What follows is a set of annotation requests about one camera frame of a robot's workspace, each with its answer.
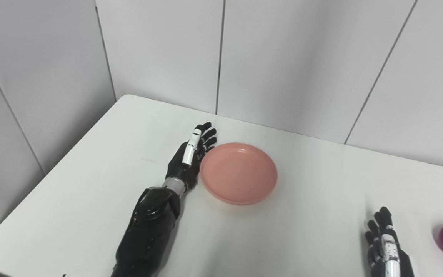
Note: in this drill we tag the pink round plate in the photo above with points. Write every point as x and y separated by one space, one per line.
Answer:
238 174

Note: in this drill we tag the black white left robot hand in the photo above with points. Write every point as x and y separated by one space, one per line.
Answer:
179 167

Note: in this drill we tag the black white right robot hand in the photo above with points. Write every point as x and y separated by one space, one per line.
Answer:
404 263

